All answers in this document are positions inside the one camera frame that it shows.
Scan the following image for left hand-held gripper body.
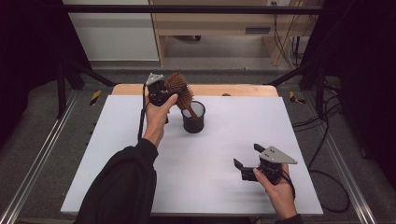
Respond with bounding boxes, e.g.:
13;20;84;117
145;72;176;107

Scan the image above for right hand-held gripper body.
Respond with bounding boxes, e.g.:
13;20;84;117
240;145;299;187

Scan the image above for brown wooden hairbrush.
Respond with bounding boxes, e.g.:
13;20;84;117
163;72;199;120

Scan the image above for black mesh cup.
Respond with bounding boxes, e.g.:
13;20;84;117
180;100;206;134

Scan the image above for person's left hand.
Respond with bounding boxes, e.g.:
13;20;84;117
142;92;179;149

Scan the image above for person's right hand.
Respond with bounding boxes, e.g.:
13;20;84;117
252;163;299;220

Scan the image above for white board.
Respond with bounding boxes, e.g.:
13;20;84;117
60;94;324;217

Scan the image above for wooden table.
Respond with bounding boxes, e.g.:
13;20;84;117
111;82;279;98

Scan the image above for yellow and black tape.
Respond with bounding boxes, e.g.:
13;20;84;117
289;91;308;105
89;90;103;107

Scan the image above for white cabinet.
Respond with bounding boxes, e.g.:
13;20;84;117
61;0;161;63

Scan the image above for wooden desk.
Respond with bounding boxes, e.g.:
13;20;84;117
148;0;322;67

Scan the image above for black horizontal bar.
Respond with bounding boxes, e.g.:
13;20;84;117
61;4;325;15

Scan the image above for black metal stand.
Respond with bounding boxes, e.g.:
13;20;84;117
263;59;329;119
56;58;117;119

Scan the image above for black curtain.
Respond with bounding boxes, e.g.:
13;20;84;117
300;0;396;181
0;0;93;147

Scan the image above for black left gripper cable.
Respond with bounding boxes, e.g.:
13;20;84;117
137;83;149;144

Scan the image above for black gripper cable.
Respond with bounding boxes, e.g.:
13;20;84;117
137;83;149;144
286;169;351;214

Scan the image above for black floor cables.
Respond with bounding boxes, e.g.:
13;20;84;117
290;76;345;171

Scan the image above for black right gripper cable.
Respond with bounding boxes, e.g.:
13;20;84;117
286;169;351;214

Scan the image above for aluminium rail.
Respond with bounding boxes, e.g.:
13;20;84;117
302;91;378;224
0;89;79;224

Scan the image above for hanging black cables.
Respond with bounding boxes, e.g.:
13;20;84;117
272;0;318;70

